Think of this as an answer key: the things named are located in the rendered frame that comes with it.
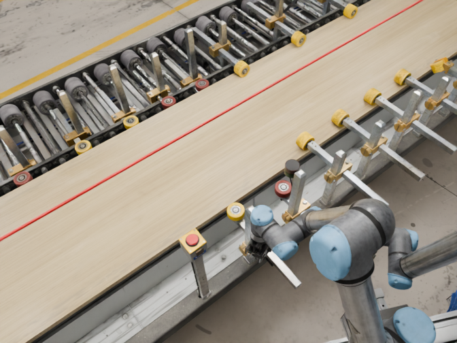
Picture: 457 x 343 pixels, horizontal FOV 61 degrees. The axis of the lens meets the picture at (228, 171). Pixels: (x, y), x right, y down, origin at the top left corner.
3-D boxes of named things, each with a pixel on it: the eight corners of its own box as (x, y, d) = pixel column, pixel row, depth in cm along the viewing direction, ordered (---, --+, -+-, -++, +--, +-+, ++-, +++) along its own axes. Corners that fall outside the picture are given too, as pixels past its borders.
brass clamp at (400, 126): (417, 122, 201) (421, 116, 197) (401, 135, 196) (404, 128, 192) (408, 116, 204) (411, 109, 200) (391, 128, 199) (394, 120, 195)
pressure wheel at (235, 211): (245, 214, 186) (245, 201, 176) (243, 229, 181) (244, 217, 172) (228, 214, 186) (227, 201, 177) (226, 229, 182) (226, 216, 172)
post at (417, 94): (392, 156, 218) (425, 91, 179) (388, 159, 217) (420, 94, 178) (387, 152, 219) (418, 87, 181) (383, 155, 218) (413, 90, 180)
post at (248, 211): (254, 261, 184) (258, 209, 146) (249, 266, 183) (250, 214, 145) (249, 256, 186) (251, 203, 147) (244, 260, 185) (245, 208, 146)
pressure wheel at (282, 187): (293, 200, 190) (296, 187, 180) (281, 209, 187) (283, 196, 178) (282, 190, 193) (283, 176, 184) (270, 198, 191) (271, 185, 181)
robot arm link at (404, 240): (412, 265, 139) (380, 258, 141) (411, 237, 145) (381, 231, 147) (420, 255, 132) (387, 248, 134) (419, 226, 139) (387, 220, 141)
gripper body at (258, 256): (244, 254, 152) (244, 239, 142) (255, 237, 156) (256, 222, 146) (261, 263, 149) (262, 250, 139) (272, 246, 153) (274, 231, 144)
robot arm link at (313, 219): (401, 181, 94) (307, 201, 140) (368, 204, 90) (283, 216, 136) (426, 223, 93) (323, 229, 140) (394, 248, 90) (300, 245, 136)
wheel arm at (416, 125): (455, 152, 188) (458, 146, 185) (451, 155, 186) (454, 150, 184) (373, 96, 212) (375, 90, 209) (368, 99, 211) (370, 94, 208)
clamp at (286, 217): (309, 210, 183) (311, 204, 179) (288, 226, 179) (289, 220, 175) (300, 202, 186) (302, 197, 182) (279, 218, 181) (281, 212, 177)
